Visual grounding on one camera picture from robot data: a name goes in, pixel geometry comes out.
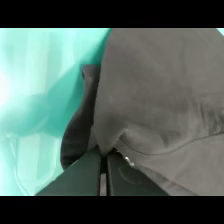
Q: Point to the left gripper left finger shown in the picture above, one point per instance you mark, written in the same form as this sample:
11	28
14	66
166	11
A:
83	180

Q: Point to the dark grey shirt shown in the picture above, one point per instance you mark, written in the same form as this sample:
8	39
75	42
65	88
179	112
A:
153	93

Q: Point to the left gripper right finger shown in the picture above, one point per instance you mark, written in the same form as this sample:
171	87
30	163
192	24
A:
130	180

